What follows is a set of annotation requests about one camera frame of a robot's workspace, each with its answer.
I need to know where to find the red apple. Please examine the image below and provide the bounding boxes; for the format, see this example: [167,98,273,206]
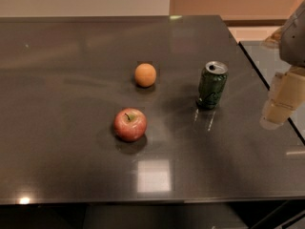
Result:
[113,108,147,142]

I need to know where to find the grey side table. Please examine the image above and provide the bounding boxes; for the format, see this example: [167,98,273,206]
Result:
[239,41,305,141]

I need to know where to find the green soda can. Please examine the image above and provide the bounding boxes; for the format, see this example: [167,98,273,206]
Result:
[196,61,228,110]

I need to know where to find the orange fruit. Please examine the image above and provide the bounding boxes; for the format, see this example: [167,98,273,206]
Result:
[134,63,156,88]

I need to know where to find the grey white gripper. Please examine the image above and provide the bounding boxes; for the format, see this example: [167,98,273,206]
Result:
[260,1,305,130]

